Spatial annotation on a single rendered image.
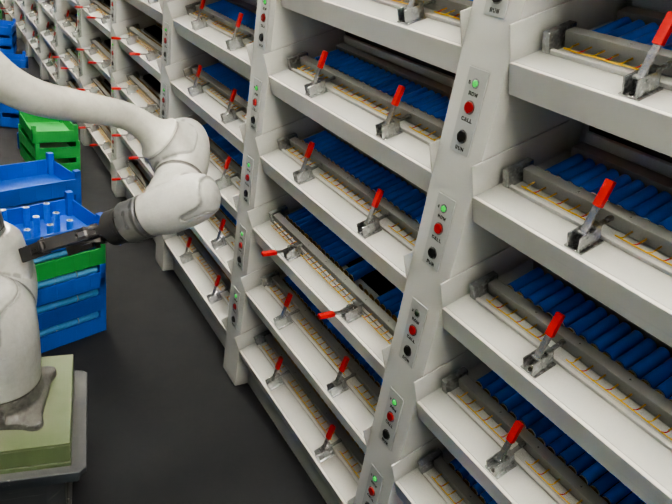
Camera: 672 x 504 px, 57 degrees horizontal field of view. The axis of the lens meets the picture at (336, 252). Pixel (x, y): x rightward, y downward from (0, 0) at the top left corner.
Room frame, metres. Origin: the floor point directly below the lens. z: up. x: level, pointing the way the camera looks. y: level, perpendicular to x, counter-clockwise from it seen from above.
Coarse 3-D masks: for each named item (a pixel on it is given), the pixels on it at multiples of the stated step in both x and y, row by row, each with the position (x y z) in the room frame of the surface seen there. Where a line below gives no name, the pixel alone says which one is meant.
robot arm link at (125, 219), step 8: (128, 200) 1.14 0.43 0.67; (120, 208) 1.12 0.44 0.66; (128, 208) 1.11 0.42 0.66; (120, 216) 1.11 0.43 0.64; (128, 216) 1.10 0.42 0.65; (120, 224) 1.10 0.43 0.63; (128, 224) 1.10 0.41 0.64; (136, 224) 1.10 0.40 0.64; (120, 232) 1.10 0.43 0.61; (128, 232) 1.10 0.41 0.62; (136, 232) 1.10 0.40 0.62; (144, 232) 1.10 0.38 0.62; (128, 240) 1.11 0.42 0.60; (136, 240) 1.12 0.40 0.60
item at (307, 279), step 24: (264, 216) 1.45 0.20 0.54; (264, 240) 1.38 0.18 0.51; (288, 240) 1.37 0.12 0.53; (288, 264) 1.28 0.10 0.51; (312, 264) 1.27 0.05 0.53; (312, 288) 1.18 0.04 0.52; (336, 288) 1.18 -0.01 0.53; (360, 336) 1.03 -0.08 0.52; (384, 336) 1.03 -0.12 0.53; (384, 360) 0.94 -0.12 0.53
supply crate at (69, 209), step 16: (64, 192) 1.70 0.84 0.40; (16, 208) 1.59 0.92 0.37; (32, 208) 1.62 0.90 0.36; (64, 208) 1.70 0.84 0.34; (80, 208) 1.68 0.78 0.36; (16, 224) 1.58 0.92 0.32; (32, 224) 1.60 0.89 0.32; (64, 224) 1.63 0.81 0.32; (80, 224) 1.65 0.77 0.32; (32, 240) 1.43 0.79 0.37
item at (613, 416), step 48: (480, 288) 0.88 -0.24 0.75; (528, 288) 0.87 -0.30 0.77; (576, 288) 0.86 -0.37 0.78; (480, 336) 0.80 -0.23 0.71; (528, 336) 0.78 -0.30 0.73; (576, 336) 0.76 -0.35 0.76; (624, 336) 0.76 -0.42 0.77; (528, 384) 0.71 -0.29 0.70; (576, 384) 0.70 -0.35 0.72; (624, 384) 0.67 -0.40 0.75; (576, 432) 0.65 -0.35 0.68; (624, 432) 0.62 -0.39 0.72; (624, 480) 0.59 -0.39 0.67
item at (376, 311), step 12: (276, 216) 1.44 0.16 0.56; (288, 228) 1.38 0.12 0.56; (300, 240) 1.33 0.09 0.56; (312, 252) 1.28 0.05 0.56; (324, 264) 1.23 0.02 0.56; (336, 276) 1.19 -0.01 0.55; (348, 288) 1.15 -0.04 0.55; (360, 300) 1.11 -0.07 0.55; (372, 300) 1.10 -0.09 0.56; (372, 312) 1.07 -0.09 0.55; (384, 312) 1.06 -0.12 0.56; (384, 324) 1.04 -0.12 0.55
